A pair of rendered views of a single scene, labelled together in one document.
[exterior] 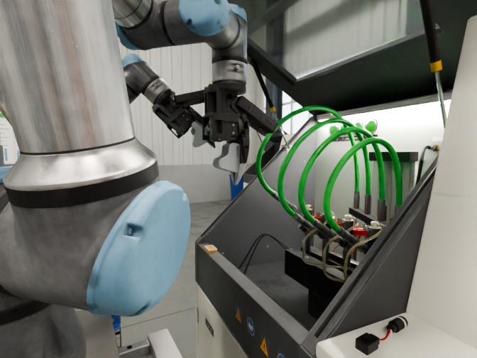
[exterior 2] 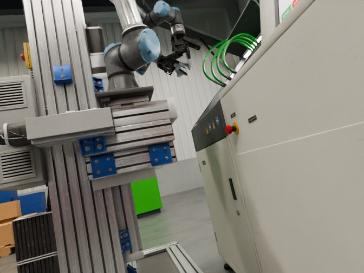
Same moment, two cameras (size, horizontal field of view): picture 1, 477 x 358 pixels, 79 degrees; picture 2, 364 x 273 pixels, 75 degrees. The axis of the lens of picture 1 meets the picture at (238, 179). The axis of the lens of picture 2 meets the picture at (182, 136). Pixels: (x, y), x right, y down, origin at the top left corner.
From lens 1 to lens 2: 87 cm
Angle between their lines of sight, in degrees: 19
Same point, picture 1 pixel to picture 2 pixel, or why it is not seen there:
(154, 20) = (148, 19)
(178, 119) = (167, 65)
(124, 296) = (145, 43)
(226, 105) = (179, 40)
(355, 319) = not seen: hidden behind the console
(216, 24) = (165, 11)
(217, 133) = (176, 50)
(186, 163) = not seen: hidden behind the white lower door
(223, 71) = (174, 28)
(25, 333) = (128, 77)
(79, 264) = (136, 41)
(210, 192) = not seen: hidden behind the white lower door
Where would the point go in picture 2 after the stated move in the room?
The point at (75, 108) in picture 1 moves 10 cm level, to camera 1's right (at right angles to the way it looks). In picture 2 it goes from (131, 15) to (155, 5)
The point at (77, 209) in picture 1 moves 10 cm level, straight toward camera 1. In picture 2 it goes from (134, 31) to (135, 13)
